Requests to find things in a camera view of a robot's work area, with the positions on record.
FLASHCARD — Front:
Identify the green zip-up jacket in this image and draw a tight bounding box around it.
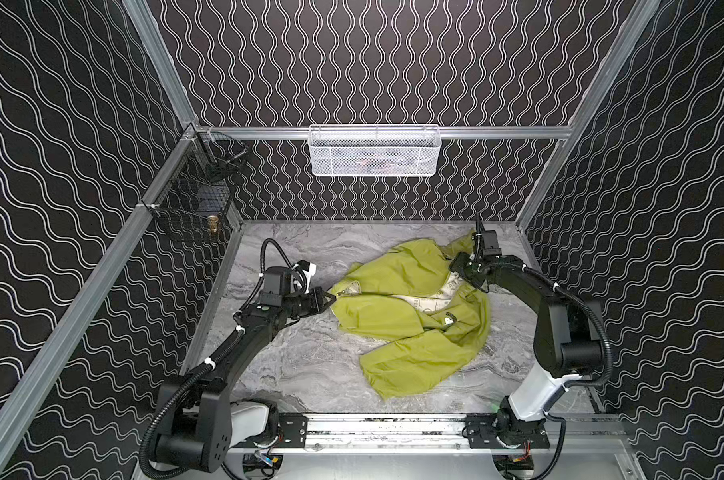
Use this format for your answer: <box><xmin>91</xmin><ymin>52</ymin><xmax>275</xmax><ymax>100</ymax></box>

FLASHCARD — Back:
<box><xmin>331</xmin><ymin>235</ymin><xmax>492</xmax><ymax>399</ymax></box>

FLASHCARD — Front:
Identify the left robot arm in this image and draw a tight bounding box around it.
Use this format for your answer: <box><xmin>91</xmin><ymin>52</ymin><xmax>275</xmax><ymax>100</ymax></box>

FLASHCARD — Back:
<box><xmin>138</xmin><ymin>238</ymin><xmax>337</xmax><ymax>479</ymax></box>

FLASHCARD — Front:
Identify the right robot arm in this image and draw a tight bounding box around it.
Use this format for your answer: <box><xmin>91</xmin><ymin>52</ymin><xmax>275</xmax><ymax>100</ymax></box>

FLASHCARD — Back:
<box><xmin>450</xmin><ymin>219</ymin><xmax>615</xmax><ymax>425</ymax></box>

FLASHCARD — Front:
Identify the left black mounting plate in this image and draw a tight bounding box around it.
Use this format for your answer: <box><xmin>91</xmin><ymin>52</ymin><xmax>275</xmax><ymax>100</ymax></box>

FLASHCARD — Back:
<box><xmin>231</xmin><ymin>413</ymin><xmax>308</xmax><ymax>449</ymax></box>

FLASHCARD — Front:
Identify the black mounting plate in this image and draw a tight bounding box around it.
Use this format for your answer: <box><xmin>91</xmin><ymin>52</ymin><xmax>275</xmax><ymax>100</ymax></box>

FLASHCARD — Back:
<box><xmin>461</xmin><ymin>414</ymin><xmax>551</xmax><ymax>449</ymax></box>
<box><xmin>231</xmin><ymin>413</ymin><xmax>308</xmax><ymax>449</ymax></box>

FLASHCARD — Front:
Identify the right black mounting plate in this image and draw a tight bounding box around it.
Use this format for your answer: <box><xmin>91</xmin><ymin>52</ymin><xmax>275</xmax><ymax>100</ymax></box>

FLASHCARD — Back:
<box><xmin>461</xmin><ymin>414</ymin><xmax>551</xmax><ymax>449</ymax></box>

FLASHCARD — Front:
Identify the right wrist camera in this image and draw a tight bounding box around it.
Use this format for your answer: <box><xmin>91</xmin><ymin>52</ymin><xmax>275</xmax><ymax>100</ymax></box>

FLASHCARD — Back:
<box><xmin>477</xmin><ymin>230</ymin><xmax>502</xmax><ymax>259</ymax></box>

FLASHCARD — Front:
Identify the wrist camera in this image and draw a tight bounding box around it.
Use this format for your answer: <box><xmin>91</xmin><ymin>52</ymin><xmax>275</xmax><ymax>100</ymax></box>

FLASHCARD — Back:
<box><xmin>477</xmin><ymin>230</ymin><xmax>502</xmax><ymax>259</ymax></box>
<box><xmin>262</xmin><ymin>260</ymin><xmax>317</xmax><ymax>296</ymax></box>

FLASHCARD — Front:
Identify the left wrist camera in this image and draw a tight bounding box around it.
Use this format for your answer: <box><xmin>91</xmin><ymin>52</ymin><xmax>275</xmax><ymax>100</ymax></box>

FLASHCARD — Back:
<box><xmin>262</xmin><ymin>260</ymin><xmax>317</xmax><ymax>296</ymax></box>

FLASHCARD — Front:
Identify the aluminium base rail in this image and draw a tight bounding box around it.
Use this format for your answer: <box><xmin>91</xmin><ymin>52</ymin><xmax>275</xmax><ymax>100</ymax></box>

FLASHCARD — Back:
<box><xmin>227</xmin><ymin>402</ymin><xmax>625</xmax><ymax>455</ymax></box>

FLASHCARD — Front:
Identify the black wire wall basket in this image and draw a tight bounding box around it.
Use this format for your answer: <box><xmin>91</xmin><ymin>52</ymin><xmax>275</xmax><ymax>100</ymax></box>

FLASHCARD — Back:
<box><xmin>150</xmin><ymin>132</ymin><xmax>250</xmax><ymax>245</ymax></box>

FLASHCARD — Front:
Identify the white mesh wall basket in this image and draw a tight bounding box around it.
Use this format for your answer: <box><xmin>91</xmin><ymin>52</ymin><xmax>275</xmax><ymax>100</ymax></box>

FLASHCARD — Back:
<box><xmin>307</xmin><ymin>124</ymin><xmax>442</xmax><ymax>177</ymax></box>

